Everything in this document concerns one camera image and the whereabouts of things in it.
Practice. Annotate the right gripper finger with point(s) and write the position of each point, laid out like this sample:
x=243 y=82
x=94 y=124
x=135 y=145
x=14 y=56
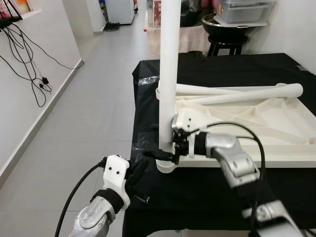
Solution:
x=160 y=156

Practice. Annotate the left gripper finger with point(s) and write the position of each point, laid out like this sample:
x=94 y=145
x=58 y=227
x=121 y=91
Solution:
x=140 y=170

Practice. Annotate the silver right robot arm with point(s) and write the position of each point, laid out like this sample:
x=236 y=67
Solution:
x=237 y=163

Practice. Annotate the black tablecloth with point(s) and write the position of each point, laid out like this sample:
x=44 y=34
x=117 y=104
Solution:
x=197 y=202

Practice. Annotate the clear plastic bag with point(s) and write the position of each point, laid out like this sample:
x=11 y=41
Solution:
x=147 y=81

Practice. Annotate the white plastic table top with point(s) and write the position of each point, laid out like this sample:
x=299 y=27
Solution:
x=276 y=128

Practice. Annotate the beige cloth covered table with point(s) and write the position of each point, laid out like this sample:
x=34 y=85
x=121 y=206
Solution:
x=192 y=39

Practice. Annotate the black stool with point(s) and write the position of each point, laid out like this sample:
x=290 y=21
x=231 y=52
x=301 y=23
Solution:
x=227 y=42

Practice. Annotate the black wok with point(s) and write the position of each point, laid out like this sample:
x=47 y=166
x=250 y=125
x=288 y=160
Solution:
x=222 y=27

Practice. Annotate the red printed box orange lid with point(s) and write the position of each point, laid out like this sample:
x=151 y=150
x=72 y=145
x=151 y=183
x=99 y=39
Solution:
x=156 y=12

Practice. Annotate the small dark floor item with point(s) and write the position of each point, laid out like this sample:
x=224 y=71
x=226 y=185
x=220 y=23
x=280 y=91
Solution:
x=112 y=26

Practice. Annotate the clear storage box green lid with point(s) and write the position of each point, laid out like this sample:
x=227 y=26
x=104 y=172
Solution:
x=244 y=11

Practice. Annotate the white appliance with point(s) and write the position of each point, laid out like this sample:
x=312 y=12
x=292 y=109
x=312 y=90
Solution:
x=121 y=11

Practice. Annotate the black power strip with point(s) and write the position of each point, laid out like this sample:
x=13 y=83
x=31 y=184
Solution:
x=10 y=20

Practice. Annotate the orange jar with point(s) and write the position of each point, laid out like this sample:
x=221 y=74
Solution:
x=22 y=5

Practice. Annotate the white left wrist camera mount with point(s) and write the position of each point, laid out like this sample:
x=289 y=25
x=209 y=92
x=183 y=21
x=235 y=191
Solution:
x=116 y=173

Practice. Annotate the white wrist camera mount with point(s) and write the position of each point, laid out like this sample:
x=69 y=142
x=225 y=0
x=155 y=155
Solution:
x=116 y=173
x=190 y=118

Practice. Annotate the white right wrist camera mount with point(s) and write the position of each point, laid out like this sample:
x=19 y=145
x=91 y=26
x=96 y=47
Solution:
x=190 y=118

